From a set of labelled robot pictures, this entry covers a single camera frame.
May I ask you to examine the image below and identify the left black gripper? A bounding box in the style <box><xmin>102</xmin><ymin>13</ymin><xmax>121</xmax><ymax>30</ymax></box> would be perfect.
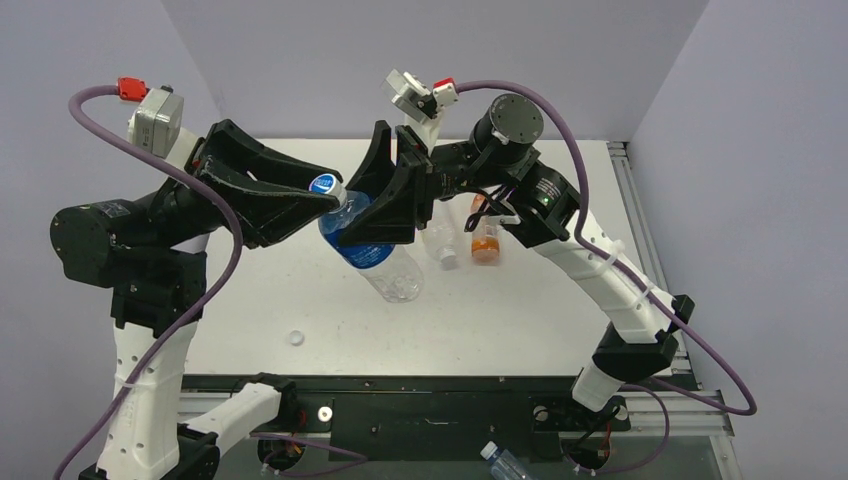
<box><xmin>138</xmin><ymin>123</ymin><xmax>342</xmax><ymax>254</ymax></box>

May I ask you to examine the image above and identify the clear bottle blue label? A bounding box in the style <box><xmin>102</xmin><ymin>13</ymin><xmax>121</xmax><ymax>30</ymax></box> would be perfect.
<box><xmin>309</xmin><ymin>173</ymin><xmax>424</xmax><ymax>303</ymax></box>

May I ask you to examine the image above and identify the blue-white bottle cap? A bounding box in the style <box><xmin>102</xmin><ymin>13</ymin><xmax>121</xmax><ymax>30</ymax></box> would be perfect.
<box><xmin>288</xmin><ymin>330</ymin><xmax>305</xmax><ymax>346</ymax></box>

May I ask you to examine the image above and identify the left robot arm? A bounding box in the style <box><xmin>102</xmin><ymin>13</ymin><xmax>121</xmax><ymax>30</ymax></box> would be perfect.
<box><xmin>50</xmin><ymin>120</ymin><xmax>333</xmax><ymax>479</ymax></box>

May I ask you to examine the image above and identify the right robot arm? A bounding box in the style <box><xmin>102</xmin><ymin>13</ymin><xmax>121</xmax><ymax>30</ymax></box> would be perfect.
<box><xmin>339</xmin><ymin>86</ymin><xmax>693</xmax><ymax>427</ymax></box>

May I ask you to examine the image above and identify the large clear empty bottle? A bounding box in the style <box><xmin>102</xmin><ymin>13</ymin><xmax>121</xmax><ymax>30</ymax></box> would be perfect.
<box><xmin>420</xmin><ymin>201</ymin><xmax>459</xmax><ymax>270</ymax></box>

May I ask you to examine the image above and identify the orange drink bottle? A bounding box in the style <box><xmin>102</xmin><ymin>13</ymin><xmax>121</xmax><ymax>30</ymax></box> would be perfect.
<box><xmin>471</xmin><ymin>216</ymin><xmax>500</xmax><ymax>265</ymax></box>

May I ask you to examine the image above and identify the water bottle under table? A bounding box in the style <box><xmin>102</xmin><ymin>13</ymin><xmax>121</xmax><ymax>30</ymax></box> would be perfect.
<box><xmin>480</xmin><ymin>441</ymin><xmax>532</xmax><ymax>480</ymax></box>

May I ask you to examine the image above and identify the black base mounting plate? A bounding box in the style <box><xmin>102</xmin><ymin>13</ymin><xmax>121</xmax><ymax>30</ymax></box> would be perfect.
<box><xmin>259</xmin><ymin>376</ymin><xmax>624</xmax><ymax>461</ymax></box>

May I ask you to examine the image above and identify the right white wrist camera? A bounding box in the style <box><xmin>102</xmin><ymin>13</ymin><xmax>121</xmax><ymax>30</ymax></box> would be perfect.
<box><xmin>382</xmin><ymin>70</ymin><xmax>459</xmax><ymax>155</ymax></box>

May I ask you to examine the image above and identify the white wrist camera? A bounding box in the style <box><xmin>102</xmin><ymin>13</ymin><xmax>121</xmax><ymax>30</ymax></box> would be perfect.
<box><xmin>382</xmin><ymin>70</ymin><xmax>459</xmax><ymax>155</ymax></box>
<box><xmin>118</xmin><ymin>77</ymin><xmax>200</xmax><ymax>175</ymax></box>

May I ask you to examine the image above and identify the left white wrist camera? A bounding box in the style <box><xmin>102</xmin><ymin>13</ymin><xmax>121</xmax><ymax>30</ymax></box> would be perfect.
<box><xmin>118</xmin><ymin>77</ymin><xmax>200</xmax><ymax>175</ymax></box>

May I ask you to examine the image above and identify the aluminium frame rail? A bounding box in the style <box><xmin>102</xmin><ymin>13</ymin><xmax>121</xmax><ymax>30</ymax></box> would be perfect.
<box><xmin>607</xmin><ymin>142</ymin><xmax>669</xmax><ymax>292</ymax></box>

